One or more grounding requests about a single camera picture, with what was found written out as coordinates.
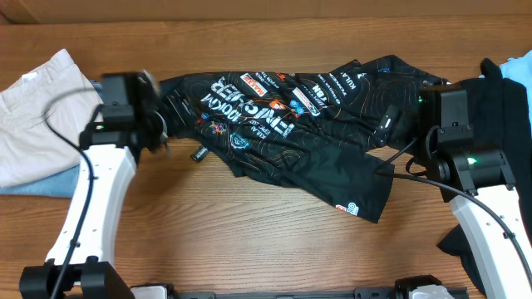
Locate black printed cycling jersey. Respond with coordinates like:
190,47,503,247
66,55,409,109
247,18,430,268
161,55,444,223

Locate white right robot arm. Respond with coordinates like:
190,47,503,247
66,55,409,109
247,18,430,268
377,79,531,298

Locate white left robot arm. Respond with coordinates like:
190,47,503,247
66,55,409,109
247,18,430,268
19,71,168,299

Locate black garment pile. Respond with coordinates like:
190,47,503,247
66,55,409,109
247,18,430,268
436,57,532,297

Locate blue folded jeans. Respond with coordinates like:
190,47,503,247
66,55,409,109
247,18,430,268
0,81,106,199

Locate light blue garment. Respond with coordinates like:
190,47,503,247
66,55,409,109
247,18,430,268
478,51,531,141

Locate beige folded trousers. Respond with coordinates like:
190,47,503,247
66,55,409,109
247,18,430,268
1,49,101,187

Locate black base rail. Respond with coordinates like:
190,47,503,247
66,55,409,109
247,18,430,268
131,274,470,299

